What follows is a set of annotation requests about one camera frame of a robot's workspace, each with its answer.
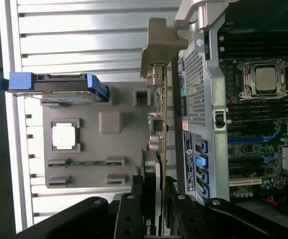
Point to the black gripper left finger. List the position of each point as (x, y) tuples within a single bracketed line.
[(129, 219)]

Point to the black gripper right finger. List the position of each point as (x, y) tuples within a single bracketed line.
[(184, 219)]

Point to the loose green RAM stick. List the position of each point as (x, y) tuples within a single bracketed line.
[(86, 163)]

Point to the white expansion slot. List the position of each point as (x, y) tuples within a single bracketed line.
[(246, 182)]

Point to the black expansion slot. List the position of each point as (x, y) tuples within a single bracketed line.
[(243, 158), (243, 170)]

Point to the grey parts rack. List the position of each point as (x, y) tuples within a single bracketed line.
[(94, 149)]

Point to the black open PC case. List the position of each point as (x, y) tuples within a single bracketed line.
[(218, 139)]

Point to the blue expansion slot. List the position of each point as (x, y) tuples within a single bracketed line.
[(243, 138)]

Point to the loose silver CPU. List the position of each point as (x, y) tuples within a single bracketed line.
[(64, 137)]

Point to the hard disk in blue carrier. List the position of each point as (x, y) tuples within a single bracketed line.
[(59, 83)]

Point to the CPU socket with CPU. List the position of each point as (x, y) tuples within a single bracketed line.
[(264, 79)]

